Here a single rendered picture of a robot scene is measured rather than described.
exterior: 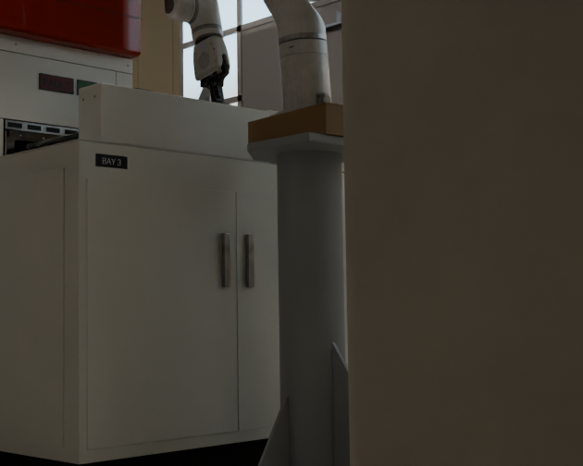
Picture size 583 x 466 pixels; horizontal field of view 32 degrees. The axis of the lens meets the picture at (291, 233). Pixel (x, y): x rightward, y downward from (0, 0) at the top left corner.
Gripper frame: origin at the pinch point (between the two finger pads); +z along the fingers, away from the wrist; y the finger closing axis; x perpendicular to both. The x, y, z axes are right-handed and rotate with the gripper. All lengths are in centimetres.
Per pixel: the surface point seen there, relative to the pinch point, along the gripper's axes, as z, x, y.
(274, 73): -128, 243, -205
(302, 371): 77, -3, 17
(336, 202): 38.8, 5.1, 29.9
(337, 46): -124, 242, -153
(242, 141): 13.2, 5.1, 1.6
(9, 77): -23, -28, -55
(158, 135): 14.6, -22.9, 1.4
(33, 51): -31, -20, -53
